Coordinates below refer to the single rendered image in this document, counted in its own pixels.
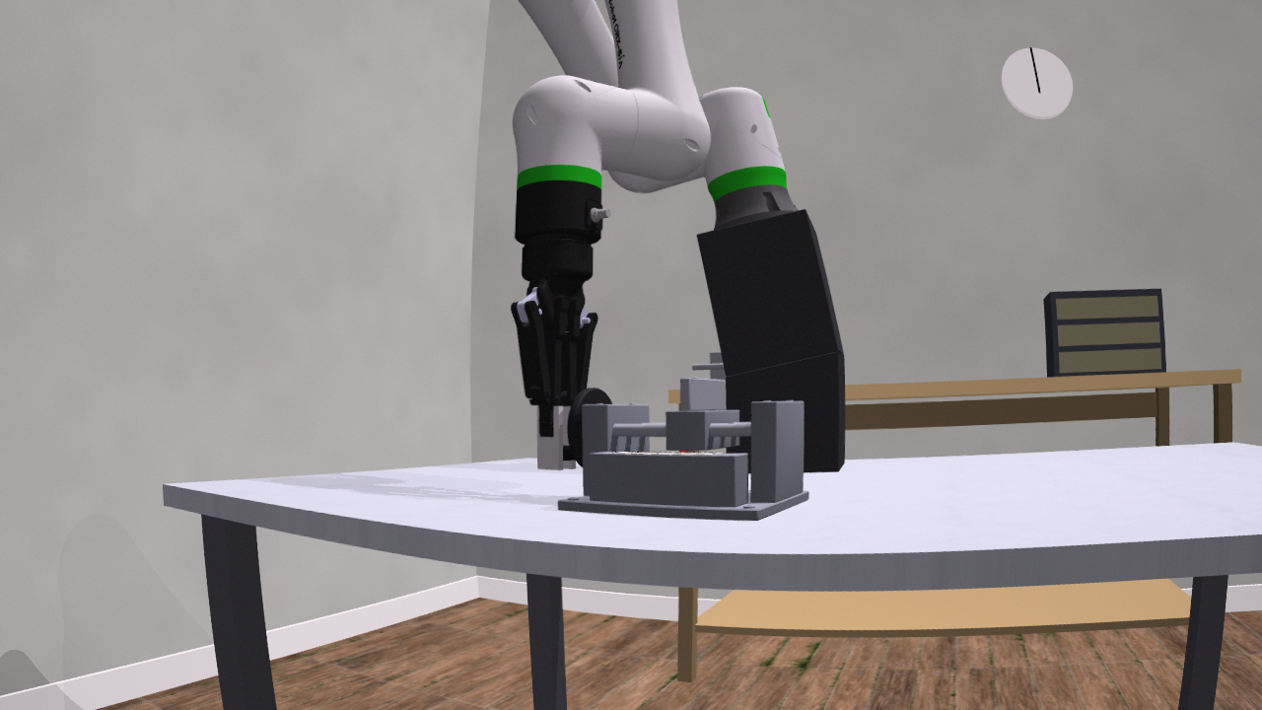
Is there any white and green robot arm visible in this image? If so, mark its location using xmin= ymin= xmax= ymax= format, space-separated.
xmin=512 ymin=0 xmax=798 ymax=245

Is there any grey bench vise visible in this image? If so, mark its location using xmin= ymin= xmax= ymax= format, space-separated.
xmin=558 ymin=377 xmax=809 ymax=521

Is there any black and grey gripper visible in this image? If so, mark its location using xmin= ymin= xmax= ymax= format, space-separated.
xmin=511 ymin=238 xmax=598 ymax=470

